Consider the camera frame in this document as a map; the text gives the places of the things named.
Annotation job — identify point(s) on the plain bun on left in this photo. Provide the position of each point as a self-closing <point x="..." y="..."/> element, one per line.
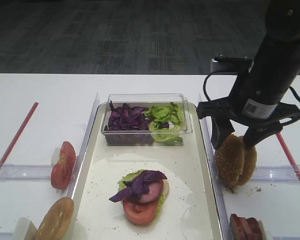
<point x="57" y="220"/>

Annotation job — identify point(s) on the purple leaf on tray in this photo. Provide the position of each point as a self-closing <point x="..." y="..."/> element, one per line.
<point x="137" y="186"/>

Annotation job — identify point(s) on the tomato slices on left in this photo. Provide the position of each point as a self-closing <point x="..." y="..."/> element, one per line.
<point x="62" y="171"/>

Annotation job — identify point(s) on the left clear long rail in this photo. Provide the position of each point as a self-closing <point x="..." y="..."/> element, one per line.
<point x="83" y="149"/>

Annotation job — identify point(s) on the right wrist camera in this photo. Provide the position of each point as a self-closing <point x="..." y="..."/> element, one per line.
<point x="231" y="65"/>

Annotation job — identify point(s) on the white pusher block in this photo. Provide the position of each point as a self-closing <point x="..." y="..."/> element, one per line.
<point x="266" y="235"/>
<point x="24" y="230"/>
<point x="55" y="156"/>

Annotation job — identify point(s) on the clear plastic salad box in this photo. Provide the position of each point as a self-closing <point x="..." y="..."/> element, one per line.
<point x="148" y="100"/>

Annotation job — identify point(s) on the right red rail strip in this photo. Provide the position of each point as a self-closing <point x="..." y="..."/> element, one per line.
<point x="289" y="156"/>

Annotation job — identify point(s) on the clear long rail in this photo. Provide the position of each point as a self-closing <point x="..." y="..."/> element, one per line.
<point x="225" y="230"/>
<point x="83" y="149"/>

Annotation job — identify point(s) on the sesame bun with bare patch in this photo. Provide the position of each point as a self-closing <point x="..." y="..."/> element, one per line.
<point x="250" y="160"/>

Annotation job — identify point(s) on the green lettuce on tray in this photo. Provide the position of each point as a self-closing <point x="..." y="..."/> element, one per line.
<point x="130" y="176"/>

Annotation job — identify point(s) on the tomato slice on tray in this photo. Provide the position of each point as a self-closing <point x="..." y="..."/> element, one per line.
<point x="140" y="214"/>

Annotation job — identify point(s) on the metal tray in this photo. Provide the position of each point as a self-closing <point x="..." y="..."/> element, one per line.
<point x="188" y="212"/>

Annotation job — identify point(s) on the meat slices on right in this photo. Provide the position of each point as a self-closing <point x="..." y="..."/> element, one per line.
<point x="246" y="228"/>

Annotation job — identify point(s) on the red rail strip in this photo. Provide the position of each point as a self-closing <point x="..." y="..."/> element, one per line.
<point x="289" y="156"/>
<point x="18" y="134"/>

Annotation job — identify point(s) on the sesame bun top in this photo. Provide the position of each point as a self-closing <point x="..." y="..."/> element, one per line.
<point x="229" y="160"/>

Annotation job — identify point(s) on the purple cabbage leaves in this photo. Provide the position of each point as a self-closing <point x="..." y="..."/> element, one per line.
<point x="127" y="118"/>

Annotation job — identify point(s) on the green lettuce in box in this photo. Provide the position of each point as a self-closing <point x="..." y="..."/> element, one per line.
<point x="164" y="122"/>

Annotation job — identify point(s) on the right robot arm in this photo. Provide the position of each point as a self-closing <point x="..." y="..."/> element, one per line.
<point x="282" y="39"/>

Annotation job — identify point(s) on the white bun bottom on tray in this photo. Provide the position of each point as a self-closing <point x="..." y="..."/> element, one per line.
<point x="166" y="188"/>

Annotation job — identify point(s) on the left rear white pusher block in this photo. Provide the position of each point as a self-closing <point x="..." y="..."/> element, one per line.
<point x="55" y="156"/>

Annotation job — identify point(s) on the right rear clear track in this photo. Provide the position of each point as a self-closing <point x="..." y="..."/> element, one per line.
<point x="277" y="174"/>

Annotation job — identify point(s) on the right front white pusher block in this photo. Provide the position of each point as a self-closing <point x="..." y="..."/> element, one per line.
<point x="266" y="235"/>

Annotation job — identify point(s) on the clear track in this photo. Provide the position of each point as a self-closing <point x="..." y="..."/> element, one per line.
<point x="277" y="174"/>
<point x="25" y="172"/>

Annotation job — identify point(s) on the right clear long rail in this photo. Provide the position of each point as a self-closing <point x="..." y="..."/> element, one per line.
<point x="225" y="230"/>

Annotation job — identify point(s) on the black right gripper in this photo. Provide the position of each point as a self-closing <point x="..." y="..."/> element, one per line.
<point x="253" y="101"/>

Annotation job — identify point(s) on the ham slice on tray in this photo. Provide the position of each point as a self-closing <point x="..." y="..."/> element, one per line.
<point x="155" y="190"/>

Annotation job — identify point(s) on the left red rail strip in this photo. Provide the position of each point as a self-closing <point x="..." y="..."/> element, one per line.
<point x="18" y="134"/>

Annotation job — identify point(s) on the left rear clear track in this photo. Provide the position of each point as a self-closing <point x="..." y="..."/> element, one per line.
<point x="25" y="172"/>

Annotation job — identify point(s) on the left front white pusher block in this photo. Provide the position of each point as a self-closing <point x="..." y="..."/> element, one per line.
<point x="24" y="230"/>

